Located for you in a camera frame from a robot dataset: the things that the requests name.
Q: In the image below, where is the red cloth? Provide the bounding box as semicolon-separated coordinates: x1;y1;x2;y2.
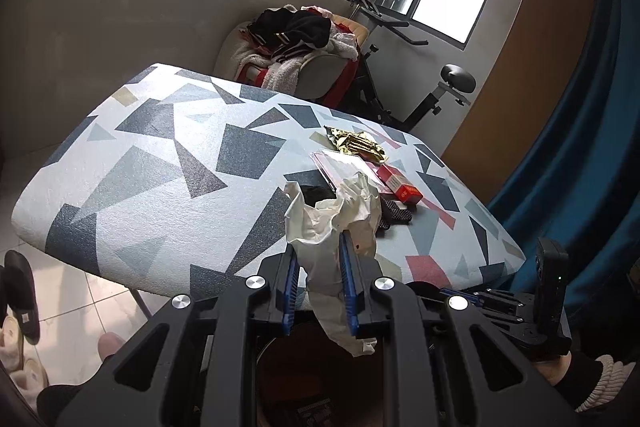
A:
325;57;361;105

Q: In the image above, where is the beige fluffy slipper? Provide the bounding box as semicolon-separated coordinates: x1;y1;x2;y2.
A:
0;314;26;375
7;357;51;400

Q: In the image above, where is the black slipper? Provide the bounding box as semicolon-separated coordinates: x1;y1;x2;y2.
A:
0;249;41;345

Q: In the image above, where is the small red box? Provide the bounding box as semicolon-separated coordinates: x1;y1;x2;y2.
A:
375;164;422;205

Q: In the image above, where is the white tissue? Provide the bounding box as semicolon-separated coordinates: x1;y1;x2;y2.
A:
282;172;383;358

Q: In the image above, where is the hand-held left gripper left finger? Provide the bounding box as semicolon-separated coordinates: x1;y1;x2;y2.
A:
55;244;301;427

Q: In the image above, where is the white pink cloth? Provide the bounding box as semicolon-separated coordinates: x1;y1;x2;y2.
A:
327;32;361;60

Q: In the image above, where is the black dotted glove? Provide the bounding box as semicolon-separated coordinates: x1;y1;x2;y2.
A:
375;197;415;238

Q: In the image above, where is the brown trash bin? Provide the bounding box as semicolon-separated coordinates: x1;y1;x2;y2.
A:
255;322;386;427

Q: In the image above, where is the blue curtain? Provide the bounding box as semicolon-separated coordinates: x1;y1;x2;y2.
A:
487;0;640;368

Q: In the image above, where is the gold foil wrapper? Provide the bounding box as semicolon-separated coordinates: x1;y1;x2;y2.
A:
324;125;388;162

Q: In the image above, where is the metal table leg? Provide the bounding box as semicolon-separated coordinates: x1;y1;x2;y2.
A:
125;287;153;320

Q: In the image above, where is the wooden panel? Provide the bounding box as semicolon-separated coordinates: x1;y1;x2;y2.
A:
442;0;608;202

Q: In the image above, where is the person's right forearm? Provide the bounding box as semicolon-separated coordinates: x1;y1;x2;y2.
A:
542;352;638;413

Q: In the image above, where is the geometric patterned tablecloth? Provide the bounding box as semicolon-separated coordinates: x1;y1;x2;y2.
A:
11;63;527;303

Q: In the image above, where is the black striped garment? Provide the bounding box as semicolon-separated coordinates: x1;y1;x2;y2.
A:
247;7;333;62

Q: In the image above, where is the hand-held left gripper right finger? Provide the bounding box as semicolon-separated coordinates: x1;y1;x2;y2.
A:
338;232;576;427

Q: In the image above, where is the white fluffy blanket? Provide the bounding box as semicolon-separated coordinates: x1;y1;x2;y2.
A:
232;42;306;92

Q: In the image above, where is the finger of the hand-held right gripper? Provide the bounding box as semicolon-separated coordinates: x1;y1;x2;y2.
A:
440;287;538;308
475;305;538;334

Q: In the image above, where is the black exercise bike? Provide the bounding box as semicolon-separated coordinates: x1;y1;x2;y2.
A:
350;0;478;132

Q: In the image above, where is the beige chair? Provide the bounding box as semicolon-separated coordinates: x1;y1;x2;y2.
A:
215;14;371;105

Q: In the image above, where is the pink clear plastic box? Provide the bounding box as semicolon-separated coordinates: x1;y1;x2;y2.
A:
311;149;383;198

